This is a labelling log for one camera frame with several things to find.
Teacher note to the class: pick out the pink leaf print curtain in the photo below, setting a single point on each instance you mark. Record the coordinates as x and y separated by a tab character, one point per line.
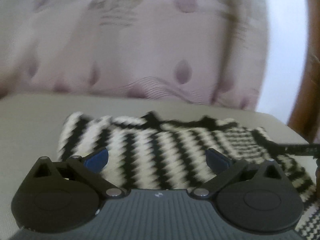
210	52

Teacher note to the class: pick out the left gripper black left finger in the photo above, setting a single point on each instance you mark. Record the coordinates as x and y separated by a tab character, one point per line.
61	196

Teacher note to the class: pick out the brown wooden door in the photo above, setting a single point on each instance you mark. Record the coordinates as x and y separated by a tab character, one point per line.
305	116

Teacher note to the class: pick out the black white striped knit sweater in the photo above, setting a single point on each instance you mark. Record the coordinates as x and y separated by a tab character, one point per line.
152	153

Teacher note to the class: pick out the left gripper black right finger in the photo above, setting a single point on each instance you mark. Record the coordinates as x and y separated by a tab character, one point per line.
255	198

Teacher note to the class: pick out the beige fabric mattress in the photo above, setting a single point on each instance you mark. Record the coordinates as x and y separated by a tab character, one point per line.
31	125

